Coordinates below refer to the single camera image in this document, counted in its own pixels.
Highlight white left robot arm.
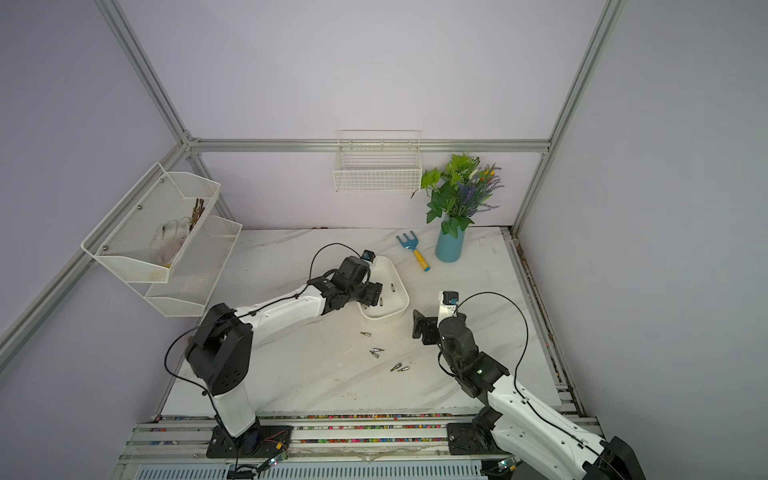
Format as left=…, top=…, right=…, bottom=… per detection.
left=185, top=250, right=382, bottom=439

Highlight blue yellow toy rake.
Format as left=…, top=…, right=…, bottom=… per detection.
left=396, top=231, right=431, bottom=272

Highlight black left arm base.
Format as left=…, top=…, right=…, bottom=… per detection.
left=206, top=422, right=293, bottom=459

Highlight black right camera cable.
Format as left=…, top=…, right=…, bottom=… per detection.
left=455, top=291, right=625, bottom=475

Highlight aluminium frame post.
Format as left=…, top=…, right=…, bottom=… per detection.
left=95, top=0, right=235, bottom=223

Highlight clear bag in shelf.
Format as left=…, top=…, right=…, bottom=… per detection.
left=150, top=217, right=191, bottom=268

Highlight black camera cable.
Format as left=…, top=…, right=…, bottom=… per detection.
left=163, top=242, right=364, bottom=475
left=455, top=291, right=625, bottom=475

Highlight white plastic storage box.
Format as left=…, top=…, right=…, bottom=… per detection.
left=358, top=256, right=410, bottom=322

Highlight brown twigs in shelf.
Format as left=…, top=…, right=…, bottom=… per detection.
left=188, top=198, right=205, bottom=232

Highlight lower white mesh shelf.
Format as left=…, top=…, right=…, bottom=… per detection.
left=144, top=215, right=242, bottom=318

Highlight green artificial plant bouquet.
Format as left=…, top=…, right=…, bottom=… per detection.
left=420, top=154, right=503, bottom=239

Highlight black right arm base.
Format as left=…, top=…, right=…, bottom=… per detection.
left=446, top=406, right=523, bottom=458

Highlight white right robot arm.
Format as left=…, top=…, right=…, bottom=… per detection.
left=412, top=310, right=645, bottom=479

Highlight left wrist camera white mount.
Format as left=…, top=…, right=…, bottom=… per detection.
left=361, top=250, right=376, bottom=264

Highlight teal cylindrical vase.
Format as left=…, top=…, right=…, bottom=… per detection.
left=435, top=216, right=465, bottom=263

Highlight white wire wall basket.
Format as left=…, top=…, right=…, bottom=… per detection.
left=333, top=130, right=423, bottom=193

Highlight white perforated metal shelf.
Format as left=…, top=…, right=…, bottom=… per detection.
left=81, top=163, right=220, bottom=284

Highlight black left camera cable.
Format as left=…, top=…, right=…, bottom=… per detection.
left=163, top=242, right=364, bottom=475

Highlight aluminium rail base frame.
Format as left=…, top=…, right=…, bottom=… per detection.
left=107, top=410, right=625, bottom=480

